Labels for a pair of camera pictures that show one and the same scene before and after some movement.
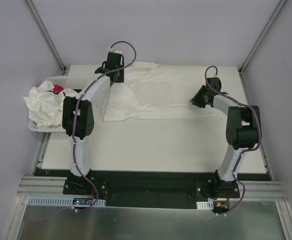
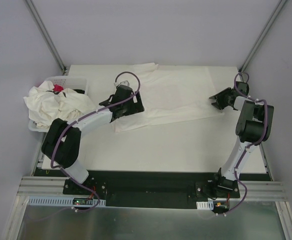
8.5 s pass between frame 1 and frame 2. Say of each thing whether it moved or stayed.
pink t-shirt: stayed
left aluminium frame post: stayed
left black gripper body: moved
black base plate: stayed
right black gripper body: moved
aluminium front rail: stayed
